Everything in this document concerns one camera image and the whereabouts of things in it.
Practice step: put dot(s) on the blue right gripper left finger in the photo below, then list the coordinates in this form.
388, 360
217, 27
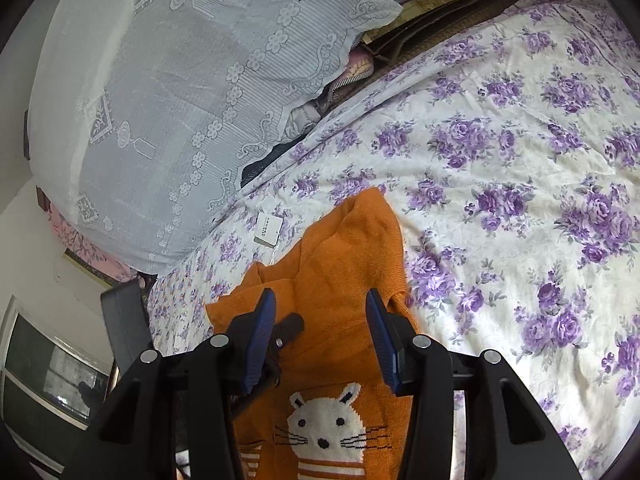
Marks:
258, 341

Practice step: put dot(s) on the white lace cover cloth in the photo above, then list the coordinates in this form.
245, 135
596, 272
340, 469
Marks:
144, 113

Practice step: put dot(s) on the folded pink patterned bedding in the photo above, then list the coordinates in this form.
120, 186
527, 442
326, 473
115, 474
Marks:
88, 254

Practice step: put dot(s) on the black chair back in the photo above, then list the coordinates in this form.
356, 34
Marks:
126, 323

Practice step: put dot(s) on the dark framed cabinet window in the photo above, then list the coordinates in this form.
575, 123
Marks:
50, 392

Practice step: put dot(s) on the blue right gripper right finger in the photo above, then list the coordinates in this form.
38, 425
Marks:
386, 341

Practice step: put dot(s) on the brown folded blankets stack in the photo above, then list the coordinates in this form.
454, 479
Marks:
423, 23

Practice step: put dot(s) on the orange knitted cat cardigan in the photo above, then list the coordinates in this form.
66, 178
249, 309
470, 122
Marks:
331, 416

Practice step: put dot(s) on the purple floral bed sheet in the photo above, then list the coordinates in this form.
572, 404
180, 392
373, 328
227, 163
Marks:
510, 156

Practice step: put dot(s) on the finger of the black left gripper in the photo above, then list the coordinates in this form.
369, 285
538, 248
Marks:
288, 329

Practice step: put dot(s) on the white paper clothing tag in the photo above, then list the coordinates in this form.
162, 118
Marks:
267, 230

